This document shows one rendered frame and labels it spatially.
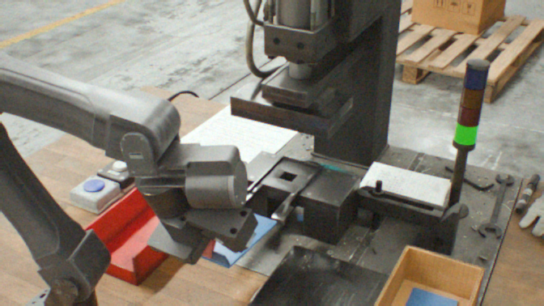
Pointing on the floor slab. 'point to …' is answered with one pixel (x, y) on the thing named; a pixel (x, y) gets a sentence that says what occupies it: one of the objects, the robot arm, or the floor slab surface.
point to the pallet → (444, 48)
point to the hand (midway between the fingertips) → (206, 251)
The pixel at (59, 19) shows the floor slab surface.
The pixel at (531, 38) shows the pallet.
